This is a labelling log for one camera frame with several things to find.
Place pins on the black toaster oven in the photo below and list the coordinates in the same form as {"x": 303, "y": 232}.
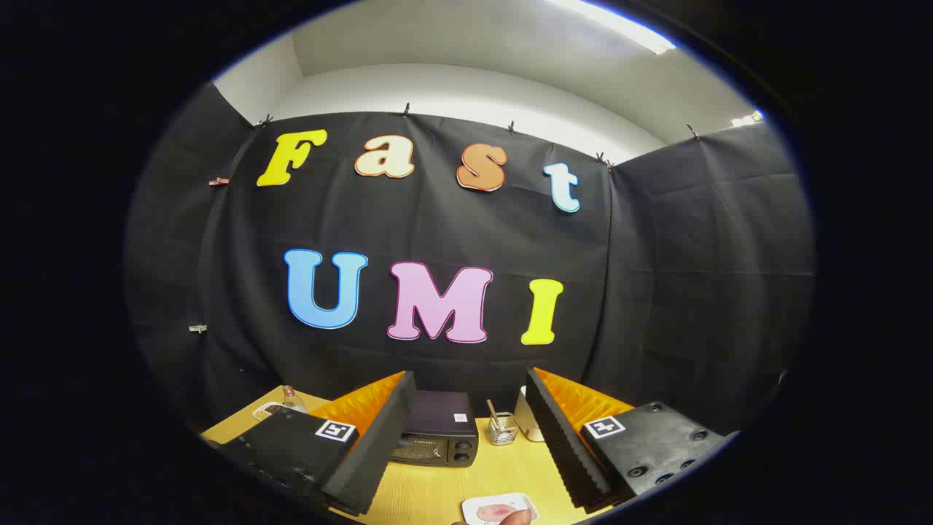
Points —
{"x": 441, "y": 415}

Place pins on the pink round meat slice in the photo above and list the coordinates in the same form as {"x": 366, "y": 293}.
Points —
{"x": 492, "y": 512}

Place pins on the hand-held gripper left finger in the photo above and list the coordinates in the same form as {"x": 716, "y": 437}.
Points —
{"x": 379, "y": 452}

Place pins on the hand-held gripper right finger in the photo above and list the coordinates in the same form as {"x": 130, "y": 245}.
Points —
{"x": 565, "y": 452}

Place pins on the black backdrop cloth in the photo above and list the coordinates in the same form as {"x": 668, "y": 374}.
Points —
{"x": 437, "y": 219}

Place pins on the wooden stick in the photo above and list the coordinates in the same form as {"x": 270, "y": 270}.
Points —
{"x": 492, "y": 410}

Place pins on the small ceiling light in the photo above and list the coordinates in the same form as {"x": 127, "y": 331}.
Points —
{"x": 747, "y": 118}

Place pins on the clear plastic water bottle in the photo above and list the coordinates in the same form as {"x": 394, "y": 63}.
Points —
{"x": 291, "y": 399}

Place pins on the white toaster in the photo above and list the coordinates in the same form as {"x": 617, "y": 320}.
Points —
{"x": 526, "y": 419}

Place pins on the small white snack dish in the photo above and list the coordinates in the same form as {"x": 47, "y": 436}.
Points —
{"x": 264, "y": 410}

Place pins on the white square plate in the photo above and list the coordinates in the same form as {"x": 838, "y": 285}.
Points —
{"x": 475, "y": 504}

